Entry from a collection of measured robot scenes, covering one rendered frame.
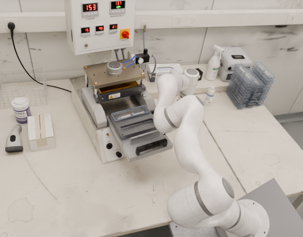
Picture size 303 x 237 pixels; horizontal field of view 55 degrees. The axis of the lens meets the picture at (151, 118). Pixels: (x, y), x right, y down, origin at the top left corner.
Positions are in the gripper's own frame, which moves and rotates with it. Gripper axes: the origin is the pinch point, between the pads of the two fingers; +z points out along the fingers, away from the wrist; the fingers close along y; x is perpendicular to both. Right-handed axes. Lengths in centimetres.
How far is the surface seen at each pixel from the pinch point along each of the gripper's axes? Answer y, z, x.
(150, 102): -5.4, -20.6, 25.9
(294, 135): 10, 78, -153
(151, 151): -35, -19, 39
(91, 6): 22, -62, 48
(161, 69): 38.5, -7.9, -3.7
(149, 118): -17.3, -21.1, 32.2
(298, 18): 34, -38, -112
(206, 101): 6.0, -0.3, -22.2
